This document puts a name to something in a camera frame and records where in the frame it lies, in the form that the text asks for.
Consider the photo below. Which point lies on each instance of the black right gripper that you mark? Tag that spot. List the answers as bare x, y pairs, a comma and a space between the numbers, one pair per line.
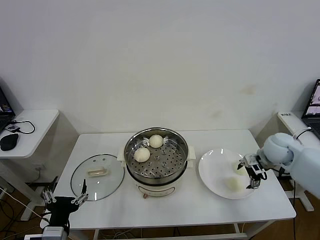
258, 172

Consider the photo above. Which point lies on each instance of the black computer mouse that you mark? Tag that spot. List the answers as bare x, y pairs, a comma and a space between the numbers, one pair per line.
9, 142

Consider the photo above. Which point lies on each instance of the small black white usb hub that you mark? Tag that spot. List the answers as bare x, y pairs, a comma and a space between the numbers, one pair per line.
11, 128

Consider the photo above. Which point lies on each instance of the white round plate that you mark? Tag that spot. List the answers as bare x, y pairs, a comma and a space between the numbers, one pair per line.
215, 175

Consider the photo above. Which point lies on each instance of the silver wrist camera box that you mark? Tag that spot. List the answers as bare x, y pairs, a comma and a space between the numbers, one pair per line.
251, 160
52, 232

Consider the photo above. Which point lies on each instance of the white rounded side table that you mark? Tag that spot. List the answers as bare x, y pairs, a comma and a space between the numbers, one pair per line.
37, 130

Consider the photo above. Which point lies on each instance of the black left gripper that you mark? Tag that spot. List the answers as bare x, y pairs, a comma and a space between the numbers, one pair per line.
62, 205

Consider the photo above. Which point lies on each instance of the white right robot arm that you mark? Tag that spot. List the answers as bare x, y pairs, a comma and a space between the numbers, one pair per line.
277, 150

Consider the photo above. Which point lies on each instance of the white steamed baozi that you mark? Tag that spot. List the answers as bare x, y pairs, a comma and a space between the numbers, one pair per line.
233, 183
241, 171
156, 141
142, 154

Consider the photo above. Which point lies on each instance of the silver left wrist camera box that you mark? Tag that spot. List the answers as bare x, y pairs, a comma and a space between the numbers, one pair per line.
52, 232

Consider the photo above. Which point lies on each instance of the laptop screen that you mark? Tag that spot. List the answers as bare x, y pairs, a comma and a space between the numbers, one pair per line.
5, 107

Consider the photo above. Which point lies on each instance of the white wall socket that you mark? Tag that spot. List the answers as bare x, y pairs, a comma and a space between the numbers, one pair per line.
40, 167

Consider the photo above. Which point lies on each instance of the black laptop with pink screen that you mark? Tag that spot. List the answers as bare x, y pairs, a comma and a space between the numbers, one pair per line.
313, 105

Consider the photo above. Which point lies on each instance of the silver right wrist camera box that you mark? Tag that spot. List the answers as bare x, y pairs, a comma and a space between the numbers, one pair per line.
251, 160

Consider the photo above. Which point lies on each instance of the stainless steel steamer basket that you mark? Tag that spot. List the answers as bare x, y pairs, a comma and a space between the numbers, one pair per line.
128, 152

